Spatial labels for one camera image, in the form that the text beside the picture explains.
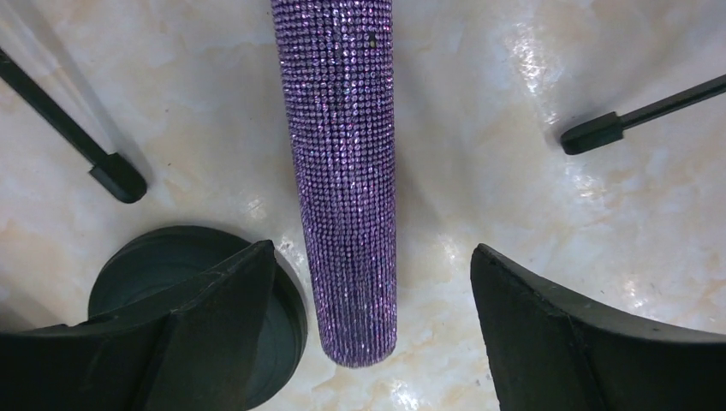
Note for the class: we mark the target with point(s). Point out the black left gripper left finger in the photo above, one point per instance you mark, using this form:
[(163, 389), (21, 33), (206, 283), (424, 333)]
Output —
[(188, 347)]

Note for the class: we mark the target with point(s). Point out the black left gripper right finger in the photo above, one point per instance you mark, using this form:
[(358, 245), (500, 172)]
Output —
[(551, 348)]

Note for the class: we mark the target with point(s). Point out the black tripod microphone stand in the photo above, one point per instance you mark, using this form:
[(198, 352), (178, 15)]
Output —
[(112, 171)]

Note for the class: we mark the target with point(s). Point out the purple glitter microphone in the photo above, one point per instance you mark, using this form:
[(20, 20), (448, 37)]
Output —
[(336, 61)]

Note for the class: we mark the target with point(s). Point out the black round-base microphone stand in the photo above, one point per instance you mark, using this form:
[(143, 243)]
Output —
[(164, 257)]

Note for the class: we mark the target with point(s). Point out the black shock-mount tripod stand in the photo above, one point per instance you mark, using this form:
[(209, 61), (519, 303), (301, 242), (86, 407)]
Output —
[(610, 128)]

